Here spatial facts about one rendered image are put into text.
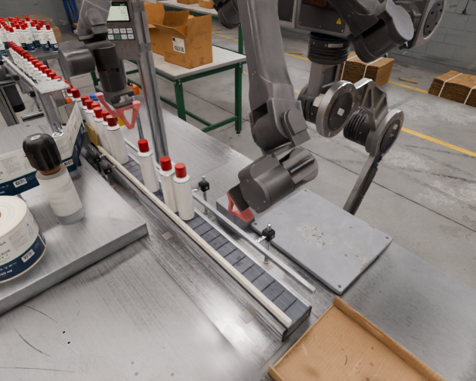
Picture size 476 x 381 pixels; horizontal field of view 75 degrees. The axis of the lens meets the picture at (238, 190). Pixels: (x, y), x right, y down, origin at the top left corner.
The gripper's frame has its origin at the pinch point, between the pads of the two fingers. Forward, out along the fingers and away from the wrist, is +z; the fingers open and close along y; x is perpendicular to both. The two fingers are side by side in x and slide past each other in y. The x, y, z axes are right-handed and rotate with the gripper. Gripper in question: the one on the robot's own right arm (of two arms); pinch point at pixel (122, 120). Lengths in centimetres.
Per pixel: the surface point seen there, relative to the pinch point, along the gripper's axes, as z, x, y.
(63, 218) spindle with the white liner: 29.9, -23.4, -10.3
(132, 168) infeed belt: 32.7, 7.7, -24.9
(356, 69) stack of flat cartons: 101, 385, -138
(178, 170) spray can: 13.3, 7.2, 14.2
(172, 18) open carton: 12, 130, -181
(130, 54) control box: -9.5, 17.1, -24.8
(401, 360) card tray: 39, 20, 83
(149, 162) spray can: 19.5, 7.1, -4.8
